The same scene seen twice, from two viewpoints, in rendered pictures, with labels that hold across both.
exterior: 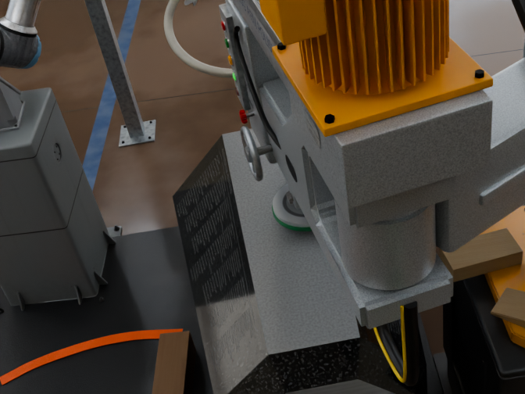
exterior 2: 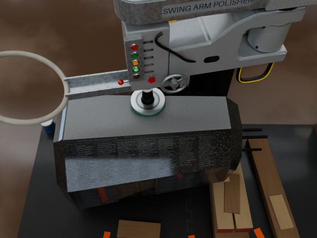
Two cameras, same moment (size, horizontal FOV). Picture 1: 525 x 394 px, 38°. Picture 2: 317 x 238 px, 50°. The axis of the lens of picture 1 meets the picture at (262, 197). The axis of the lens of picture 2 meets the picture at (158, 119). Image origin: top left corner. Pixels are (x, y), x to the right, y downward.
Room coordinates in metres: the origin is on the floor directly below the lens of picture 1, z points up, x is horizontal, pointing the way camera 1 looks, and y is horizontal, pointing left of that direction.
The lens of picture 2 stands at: (1.75, 1.10, 2.58)
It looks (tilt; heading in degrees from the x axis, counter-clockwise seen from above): 57 degrees down; 267
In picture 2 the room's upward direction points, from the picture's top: straight up
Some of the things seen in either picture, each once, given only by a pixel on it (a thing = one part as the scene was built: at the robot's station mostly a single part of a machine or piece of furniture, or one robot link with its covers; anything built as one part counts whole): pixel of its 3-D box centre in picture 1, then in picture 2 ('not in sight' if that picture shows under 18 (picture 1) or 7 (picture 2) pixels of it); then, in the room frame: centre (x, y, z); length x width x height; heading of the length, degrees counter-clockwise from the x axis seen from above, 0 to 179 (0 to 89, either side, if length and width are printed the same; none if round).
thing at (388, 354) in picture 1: (391, 319); (256, 64); (1.10, -0.23, 1.05); 0.23 x 0.03 x 0.32; 9
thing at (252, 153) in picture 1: (264, 149); (172, 78); (1.61, -0.03, 1.19); 0.15 x 0.10 x 0.15; 9
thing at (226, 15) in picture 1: (237, 58); (134, 60); (1.80, -0.01, 1.37); 0.08 x 0.03 x 0.28; 9
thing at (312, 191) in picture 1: (334, 165); (220, 42); (1.36, -0.17, 1.30); 0.74 x 0.23 x 0.49; 9
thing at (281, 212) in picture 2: not in sight; (280, 211); (0.81, 0.37, 0.10); 0.25 x 0.10 x 0.01; 96
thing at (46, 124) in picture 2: not in sight; (48, 124); (2.62, -0.48, 0.08); 0.10 x 0.10 x 0.13
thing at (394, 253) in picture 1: (385, 223); (269, 27); (1.10, -0.23, 1.34); 0.19 x 0.19 x 0.20
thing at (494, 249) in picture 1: (480, 254); not in sight; (1.46, -0.56, 0.81); 0.20 x 0.10 x 0.05; 95
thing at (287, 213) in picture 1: (307, 201); (147, 100); (1.75, -0.13, 0.87); 0.21 x 0.21 x 0.01
